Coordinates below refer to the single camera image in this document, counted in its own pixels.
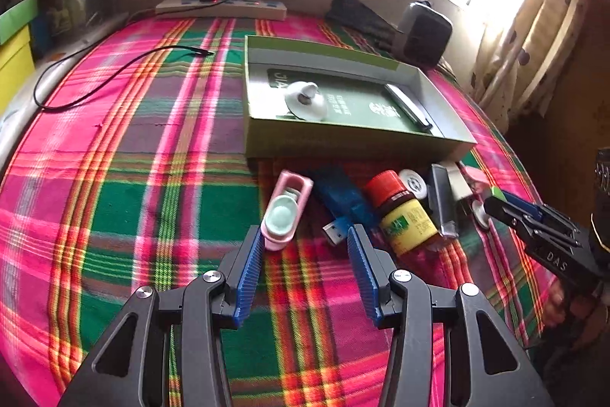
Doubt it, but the pink contact lens case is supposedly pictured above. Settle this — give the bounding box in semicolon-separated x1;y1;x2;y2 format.
260;169;314;251

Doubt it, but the white power strip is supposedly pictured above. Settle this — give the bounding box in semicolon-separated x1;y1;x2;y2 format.
155;0;287;21

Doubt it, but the green cardboard box tray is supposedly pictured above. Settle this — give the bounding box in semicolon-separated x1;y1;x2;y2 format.
244;35;477;164

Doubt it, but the white power adapter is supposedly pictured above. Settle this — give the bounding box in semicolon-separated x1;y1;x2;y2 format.
440;161;474;203

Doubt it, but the blue transparent usb stick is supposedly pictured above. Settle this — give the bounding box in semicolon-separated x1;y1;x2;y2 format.
311;166;379;246

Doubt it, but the yellow green storage box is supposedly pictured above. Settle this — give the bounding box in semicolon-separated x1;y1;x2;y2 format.
0;0;38;113

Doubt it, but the black usb cable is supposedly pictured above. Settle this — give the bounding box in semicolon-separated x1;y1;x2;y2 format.
32;44;216;112

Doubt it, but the right hand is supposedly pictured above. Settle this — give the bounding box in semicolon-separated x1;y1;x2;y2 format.
543;279;609;349

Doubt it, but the plaid pink green blanket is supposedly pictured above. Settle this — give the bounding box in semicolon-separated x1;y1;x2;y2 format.
1;18;552;406

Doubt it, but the red cap amber bottle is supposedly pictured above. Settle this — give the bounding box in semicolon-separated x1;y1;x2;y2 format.
364;171;438;258

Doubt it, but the white round small container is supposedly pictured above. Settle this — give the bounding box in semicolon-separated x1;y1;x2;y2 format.
398;169;428;200

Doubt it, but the black rectangular device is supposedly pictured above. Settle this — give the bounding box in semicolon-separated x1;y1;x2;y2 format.
427;163;459;239

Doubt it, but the silver black lighter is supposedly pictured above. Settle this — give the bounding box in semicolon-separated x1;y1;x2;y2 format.
385;84;432;131

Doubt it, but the grey small heater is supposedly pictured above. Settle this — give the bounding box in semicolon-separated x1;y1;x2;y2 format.
392;1;453;70

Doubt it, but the black folded object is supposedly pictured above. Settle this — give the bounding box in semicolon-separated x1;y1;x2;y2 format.
325;0;397;47

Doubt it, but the cream patterned curtain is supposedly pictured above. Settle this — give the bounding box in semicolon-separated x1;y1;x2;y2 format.
472;0;589;132

